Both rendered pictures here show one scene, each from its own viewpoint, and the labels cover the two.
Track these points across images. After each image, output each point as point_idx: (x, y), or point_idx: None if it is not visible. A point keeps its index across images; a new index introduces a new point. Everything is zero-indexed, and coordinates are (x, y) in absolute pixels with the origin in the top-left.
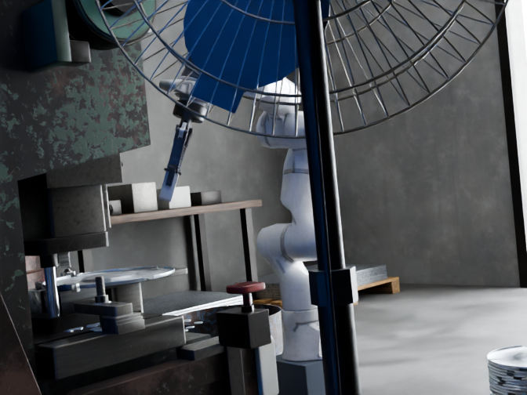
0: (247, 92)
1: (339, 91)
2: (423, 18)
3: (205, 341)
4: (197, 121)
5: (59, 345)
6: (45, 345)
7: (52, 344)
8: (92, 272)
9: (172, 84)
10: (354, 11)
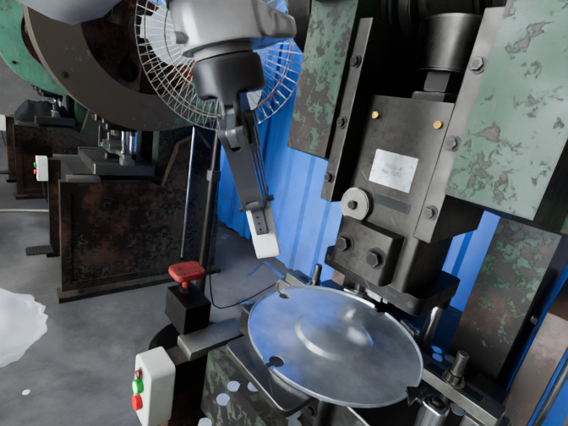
0: (100, 17)
1: (207, 112)
2: (166, 76)
3: (218, 336)
4: (213, 99)
5: (328, 281)
6: (339, 285)
7: (335, 284)
8: (391, 401)
9: (264, 113)
10: (189, 72)
